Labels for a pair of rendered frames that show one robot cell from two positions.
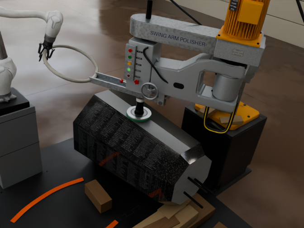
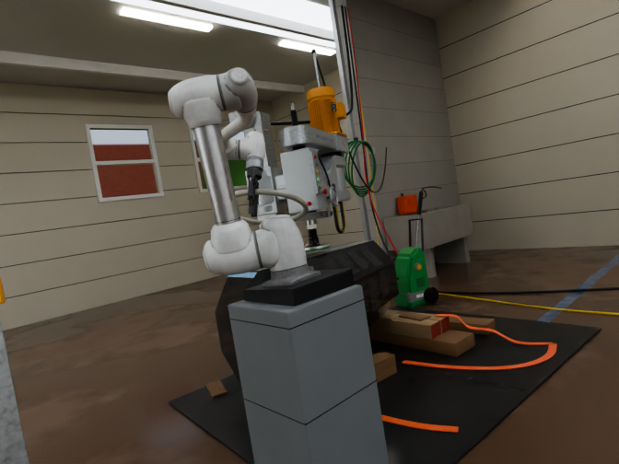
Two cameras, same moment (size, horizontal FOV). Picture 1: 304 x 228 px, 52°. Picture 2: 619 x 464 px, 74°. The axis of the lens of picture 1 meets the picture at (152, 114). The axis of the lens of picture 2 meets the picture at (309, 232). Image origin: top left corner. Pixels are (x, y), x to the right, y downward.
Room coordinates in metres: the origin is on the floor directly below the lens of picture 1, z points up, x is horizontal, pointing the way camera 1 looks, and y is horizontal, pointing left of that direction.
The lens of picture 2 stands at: (1.98, 2.97, 1.13)
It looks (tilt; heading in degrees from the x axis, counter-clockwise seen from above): 3 degrees down; 276
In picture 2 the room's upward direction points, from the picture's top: 9 degrees counter-clockwise
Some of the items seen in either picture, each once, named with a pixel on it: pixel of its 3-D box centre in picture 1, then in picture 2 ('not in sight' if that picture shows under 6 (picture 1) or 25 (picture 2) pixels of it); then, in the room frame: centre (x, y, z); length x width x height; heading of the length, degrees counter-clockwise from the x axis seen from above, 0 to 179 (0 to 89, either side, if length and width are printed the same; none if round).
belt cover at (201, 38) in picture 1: (192, 39); (315, 145); (2.16, -0.22, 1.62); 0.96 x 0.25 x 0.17; 74
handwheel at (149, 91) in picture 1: (150, 89); (329, 197); (2.11, 0.03, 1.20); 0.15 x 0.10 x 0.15; 74
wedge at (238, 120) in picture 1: (230, 119); not in sight; (2.44, -0.74, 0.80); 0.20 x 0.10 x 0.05; 96
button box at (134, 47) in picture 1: (130, 62); (315, 172); (2.17, 0.21, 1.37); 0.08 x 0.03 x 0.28; 74
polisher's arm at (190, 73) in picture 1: (190, 80); (325, 185); (2.13, -0.26, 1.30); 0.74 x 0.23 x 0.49; 74
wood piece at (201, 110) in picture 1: (207, 111); not in sight; (2.54, -0.52, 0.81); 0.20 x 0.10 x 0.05; 143
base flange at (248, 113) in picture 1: (226, 109); not in sight; (2.68, -0.74, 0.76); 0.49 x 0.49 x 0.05; 45
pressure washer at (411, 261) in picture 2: not in sight; (409, 262); (1.45, -1.34, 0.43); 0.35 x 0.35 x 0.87; 30
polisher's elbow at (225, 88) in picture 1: (226, 83); (333, 180); (2.07, -0.52, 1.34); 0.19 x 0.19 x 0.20
